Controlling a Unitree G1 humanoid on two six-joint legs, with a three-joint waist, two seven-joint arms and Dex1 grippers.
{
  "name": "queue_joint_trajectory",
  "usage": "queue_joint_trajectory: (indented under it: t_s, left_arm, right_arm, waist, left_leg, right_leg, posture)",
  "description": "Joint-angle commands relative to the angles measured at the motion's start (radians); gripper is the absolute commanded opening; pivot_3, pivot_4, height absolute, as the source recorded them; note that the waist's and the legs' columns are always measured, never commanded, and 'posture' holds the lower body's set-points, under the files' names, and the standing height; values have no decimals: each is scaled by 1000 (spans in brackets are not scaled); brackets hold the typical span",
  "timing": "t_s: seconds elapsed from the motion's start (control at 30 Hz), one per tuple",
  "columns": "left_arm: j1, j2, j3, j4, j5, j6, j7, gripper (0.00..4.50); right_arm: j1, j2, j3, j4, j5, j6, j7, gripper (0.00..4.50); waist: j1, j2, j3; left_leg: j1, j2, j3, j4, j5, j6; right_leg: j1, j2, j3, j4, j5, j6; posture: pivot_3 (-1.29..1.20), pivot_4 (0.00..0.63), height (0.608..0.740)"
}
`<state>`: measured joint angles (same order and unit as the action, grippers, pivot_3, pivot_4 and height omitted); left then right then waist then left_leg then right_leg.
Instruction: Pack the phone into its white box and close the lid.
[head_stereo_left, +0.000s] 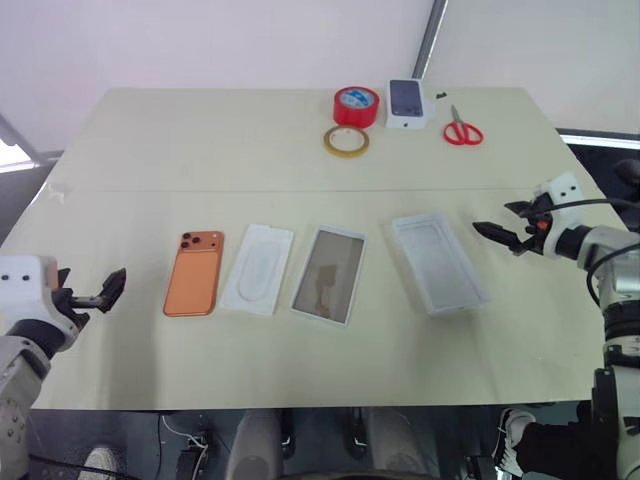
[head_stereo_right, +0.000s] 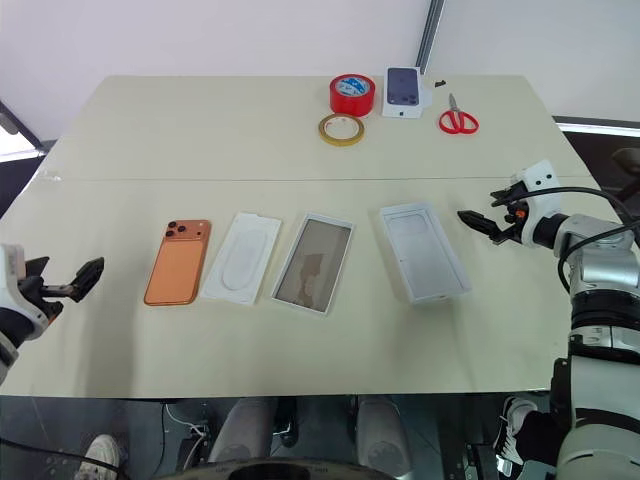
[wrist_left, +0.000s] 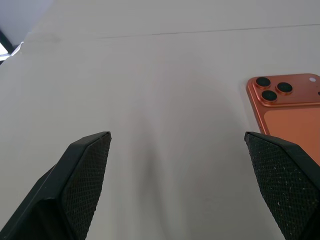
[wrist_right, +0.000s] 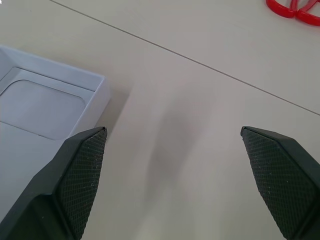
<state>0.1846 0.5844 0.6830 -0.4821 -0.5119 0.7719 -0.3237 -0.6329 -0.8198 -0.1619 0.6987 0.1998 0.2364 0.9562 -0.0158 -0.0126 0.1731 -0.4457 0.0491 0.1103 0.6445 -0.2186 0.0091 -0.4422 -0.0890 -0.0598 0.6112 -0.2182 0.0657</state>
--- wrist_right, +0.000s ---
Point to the orange phone box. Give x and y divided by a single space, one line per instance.
37 105

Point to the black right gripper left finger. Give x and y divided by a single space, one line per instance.
75 175

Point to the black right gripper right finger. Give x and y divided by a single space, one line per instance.
280 175

